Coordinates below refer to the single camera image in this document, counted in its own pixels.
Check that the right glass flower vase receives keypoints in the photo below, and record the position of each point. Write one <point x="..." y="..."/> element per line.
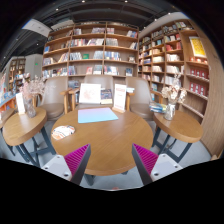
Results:
<point x="175" y="93"/>

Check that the beige armchair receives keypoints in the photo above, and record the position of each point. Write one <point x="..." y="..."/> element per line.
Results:
<point x="105" y="81"/>
<point x="55" y="97"/>
<point x="140" y="101"/>

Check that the far left bookshelf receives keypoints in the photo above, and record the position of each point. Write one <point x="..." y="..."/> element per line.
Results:
<point x="16" y="73"/>

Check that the right wooden wall bookshelf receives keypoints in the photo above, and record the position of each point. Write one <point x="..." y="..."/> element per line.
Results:
<point x="165" y="50"/>

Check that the large wooden centre bookshelf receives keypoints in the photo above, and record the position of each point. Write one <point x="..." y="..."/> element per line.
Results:
<point x="92" y="48"/>

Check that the left beige armchair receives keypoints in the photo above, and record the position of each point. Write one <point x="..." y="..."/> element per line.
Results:
<point x="55" y="97"/>

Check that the yellow poster on shelf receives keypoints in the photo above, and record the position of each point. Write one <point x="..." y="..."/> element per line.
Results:
<point x="197" y="49"/>

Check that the wooden side table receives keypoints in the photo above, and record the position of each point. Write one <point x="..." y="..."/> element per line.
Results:
<point x="182" y="127"/>
<point x="19" y="128"/>

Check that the right beige armchair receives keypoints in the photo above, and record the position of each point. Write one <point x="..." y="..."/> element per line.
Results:
<point x="140" y="101"/>

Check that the middle beige armchair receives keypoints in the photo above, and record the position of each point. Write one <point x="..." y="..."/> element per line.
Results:
<point x="105" y="81"/>

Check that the stack of books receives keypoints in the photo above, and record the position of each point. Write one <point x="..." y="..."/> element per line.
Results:
<point x="157" y="107"/>

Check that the white card on left table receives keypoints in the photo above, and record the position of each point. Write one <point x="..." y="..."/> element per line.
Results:
<point x="20" y="103"/>

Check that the right wooden side table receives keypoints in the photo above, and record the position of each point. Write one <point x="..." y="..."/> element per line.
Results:
<point x="182" y="127"/>

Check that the glass flower vase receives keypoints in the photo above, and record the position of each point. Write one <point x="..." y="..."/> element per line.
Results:
<point x="175" y="93"/>
<point x="29" y="91"/>

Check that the left wooden side table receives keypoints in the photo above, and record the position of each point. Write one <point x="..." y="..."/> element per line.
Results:
<point x="19" y="128"/>

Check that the left glass flower vase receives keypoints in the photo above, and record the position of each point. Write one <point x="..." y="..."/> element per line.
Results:
<point x="29" y="91"/>

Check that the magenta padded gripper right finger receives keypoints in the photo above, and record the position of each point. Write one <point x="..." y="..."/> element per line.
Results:
<point x="151" y="166"/>

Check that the white red menu stand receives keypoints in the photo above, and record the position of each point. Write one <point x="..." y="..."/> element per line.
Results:
<point x="119" y="97"/>

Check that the round wooden centre table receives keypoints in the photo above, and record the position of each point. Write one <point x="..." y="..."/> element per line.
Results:
<point x="111" y="142"/>

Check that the white standing sign card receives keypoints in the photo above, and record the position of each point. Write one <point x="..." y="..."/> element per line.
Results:
<point x="90" y="93"/>

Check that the dark book on chair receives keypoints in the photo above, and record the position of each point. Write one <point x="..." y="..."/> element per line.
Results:
<point x="106" y="96"/>

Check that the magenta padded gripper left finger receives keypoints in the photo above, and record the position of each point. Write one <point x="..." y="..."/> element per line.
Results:
<point x="70" y="167"/>

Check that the light blue mouse pad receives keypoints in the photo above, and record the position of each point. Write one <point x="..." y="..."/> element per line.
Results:
<point x="96" y="115"/>

